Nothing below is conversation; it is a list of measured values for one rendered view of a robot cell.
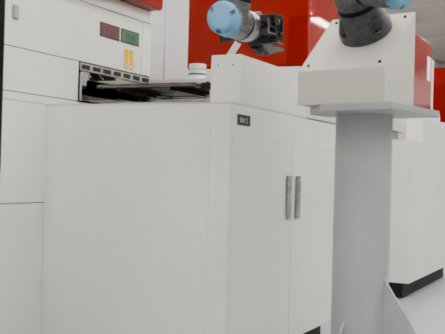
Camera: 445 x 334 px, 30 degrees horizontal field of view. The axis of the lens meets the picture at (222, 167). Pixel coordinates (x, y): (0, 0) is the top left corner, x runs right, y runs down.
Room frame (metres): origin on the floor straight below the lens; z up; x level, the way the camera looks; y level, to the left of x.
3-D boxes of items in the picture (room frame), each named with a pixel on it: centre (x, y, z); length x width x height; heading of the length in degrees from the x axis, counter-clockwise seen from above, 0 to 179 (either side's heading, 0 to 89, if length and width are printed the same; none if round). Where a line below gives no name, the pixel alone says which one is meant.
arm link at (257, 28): (1.95, -0.04, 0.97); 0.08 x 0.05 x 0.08; 65
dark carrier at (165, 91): (2.82, 0.18, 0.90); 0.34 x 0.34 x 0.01; 64
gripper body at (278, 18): (2.02, -0.08, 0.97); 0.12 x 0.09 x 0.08; 155
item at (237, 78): (2.60, -0.12, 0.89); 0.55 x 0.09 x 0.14; 154
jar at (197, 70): (3.35, 0.11, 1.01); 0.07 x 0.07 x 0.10
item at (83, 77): (2.90, 0.37, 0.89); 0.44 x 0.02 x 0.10; 154
